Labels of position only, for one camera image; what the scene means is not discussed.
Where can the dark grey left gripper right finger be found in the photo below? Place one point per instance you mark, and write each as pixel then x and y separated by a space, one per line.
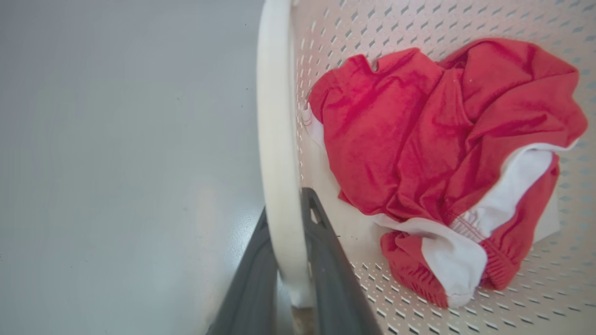
pixel 335 288

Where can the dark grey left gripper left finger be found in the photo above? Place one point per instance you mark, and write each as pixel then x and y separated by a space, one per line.
pixel 249 293

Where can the white perforated plastic laundry basket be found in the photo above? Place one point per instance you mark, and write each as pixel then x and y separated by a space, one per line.
pixel 279 139

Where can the red and white garment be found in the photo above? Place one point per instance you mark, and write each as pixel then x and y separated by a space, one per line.
pixel 419 153

